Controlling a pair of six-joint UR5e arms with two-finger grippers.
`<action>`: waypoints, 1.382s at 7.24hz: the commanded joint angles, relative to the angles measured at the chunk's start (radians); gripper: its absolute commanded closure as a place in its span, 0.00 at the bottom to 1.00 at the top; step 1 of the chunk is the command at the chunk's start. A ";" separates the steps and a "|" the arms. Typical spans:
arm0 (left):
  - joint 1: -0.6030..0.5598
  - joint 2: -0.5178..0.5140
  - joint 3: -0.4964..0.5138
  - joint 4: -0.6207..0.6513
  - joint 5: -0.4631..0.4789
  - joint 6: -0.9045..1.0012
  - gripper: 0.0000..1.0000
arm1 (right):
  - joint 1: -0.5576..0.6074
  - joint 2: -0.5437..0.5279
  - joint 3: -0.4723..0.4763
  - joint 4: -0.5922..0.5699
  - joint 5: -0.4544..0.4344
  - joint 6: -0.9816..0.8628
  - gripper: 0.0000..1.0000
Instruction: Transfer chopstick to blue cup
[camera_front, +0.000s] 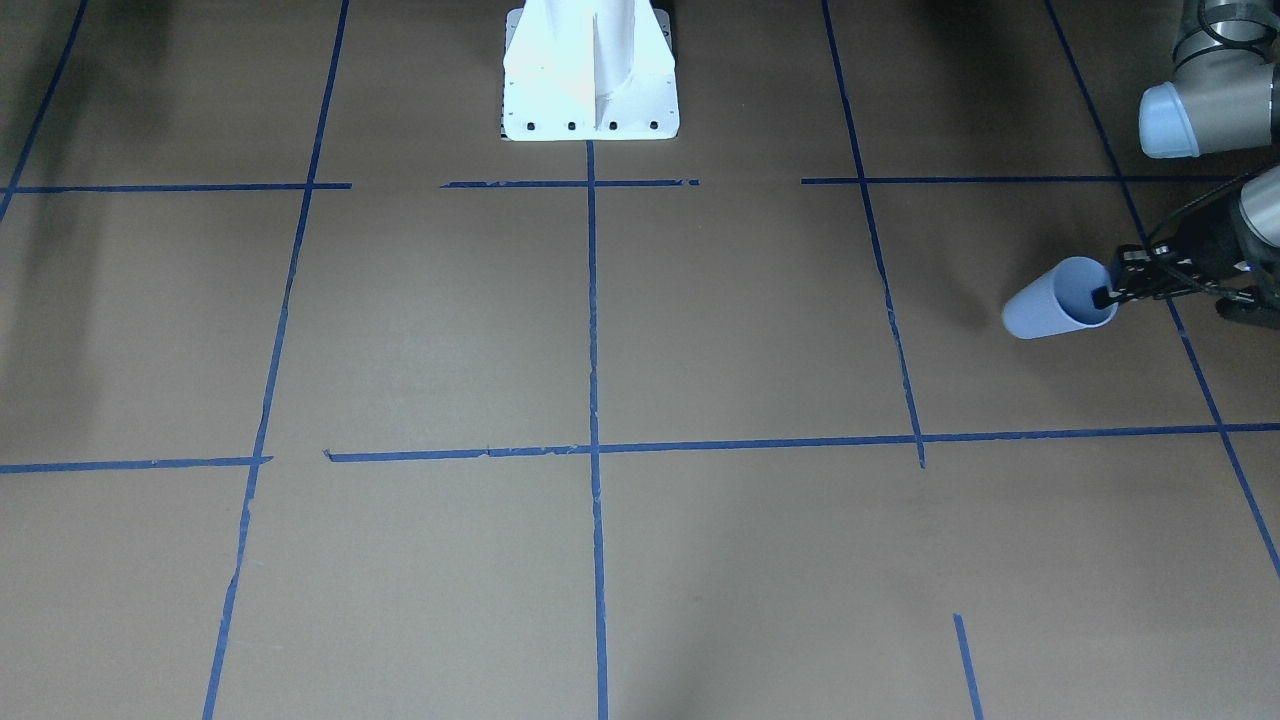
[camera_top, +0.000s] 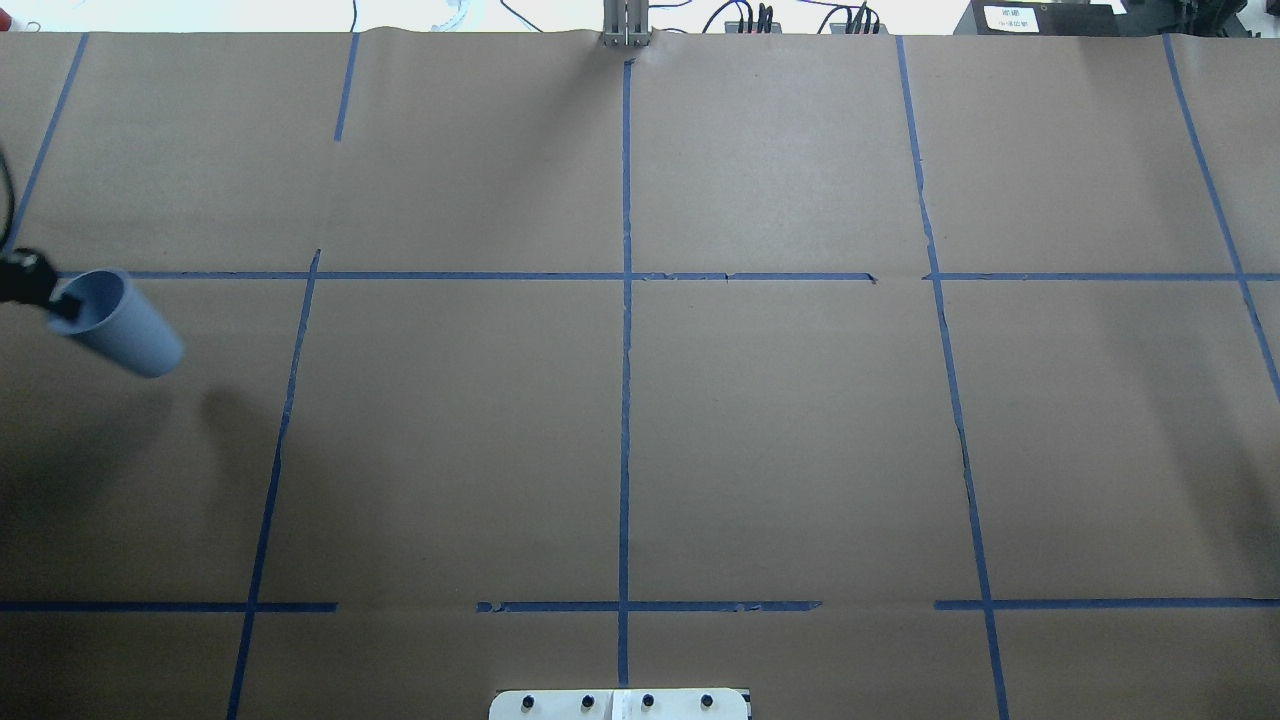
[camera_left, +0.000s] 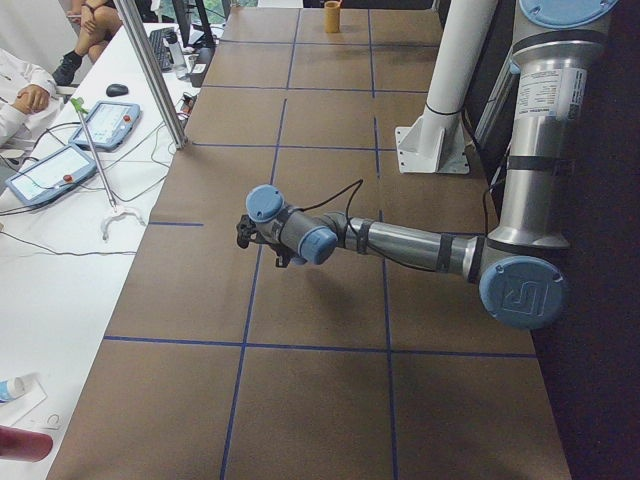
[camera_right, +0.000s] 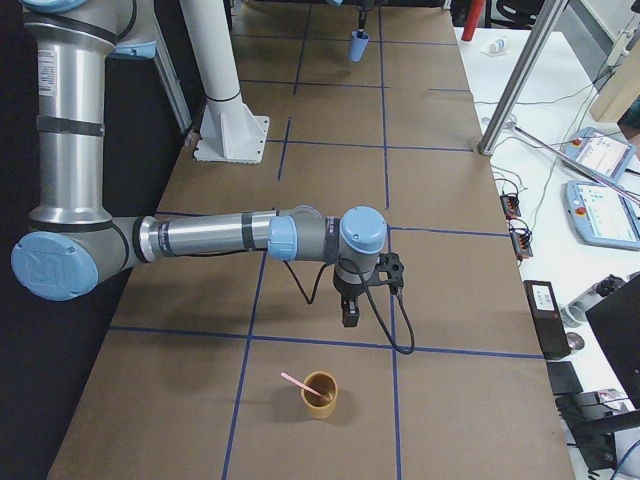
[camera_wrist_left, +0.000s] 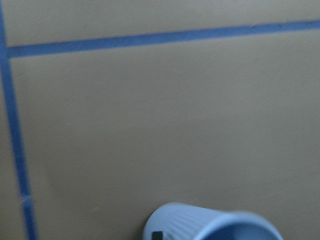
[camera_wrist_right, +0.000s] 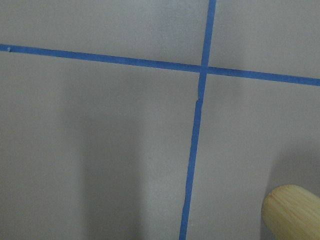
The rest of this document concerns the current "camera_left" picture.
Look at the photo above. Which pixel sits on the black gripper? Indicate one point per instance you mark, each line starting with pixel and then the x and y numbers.
pixel 283 259

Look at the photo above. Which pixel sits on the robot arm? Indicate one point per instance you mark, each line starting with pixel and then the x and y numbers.
pixel 554 44

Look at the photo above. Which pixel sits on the bamboo wooden cup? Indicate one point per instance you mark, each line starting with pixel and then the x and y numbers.
pixel 331 17

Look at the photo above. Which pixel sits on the white mounting pillar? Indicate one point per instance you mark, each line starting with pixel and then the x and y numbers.
pixel 434 144

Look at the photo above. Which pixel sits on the far teach pendant tablet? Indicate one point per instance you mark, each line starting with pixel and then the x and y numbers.
pixel 109 123

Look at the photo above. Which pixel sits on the teach pendant tablet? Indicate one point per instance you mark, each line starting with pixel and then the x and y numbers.
pixel 109 123
pixel 52 177

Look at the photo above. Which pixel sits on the black keyboard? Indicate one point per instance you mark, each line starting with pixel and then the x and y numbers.
pixel 160 49

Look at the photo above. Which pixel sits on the black computer mouse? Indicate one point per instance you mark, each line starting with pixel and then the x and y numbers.
pixel 116 90

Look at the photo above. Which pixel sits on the clear water bottle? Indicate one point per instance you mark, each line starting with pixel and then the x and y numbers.
pixel 177 57

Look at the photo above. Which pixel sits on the near teach pendant tablet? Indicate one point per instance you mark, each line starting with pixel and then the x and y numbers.
pixel 52 177

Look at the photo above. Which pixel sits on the reacher grabber tool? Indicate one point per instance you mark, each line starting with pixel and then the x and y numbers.
pixel 116 211

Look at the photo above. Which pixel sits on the seated person black shoes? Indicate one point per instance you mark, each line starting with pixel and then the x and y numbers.
pixel 99 22

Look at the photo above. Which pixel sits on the white blue tube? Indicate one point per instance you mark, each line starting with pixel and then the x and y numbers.
pixel 25 389

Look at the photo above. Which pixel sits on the seated person white shirt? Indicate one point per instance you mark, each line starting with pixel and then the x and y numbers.
pixel 29 103

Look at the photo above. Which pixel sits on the red cylinder bottle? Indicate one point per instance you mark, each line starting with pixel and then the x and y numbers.
pixel 24 445

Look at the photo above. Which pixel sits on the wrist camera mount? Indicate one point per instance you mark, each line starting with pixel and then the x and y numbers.
pixel 247 232

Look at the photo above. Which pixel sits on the aluminium frame post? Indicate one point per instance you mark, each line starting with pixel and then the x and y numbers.
pixel 136 32

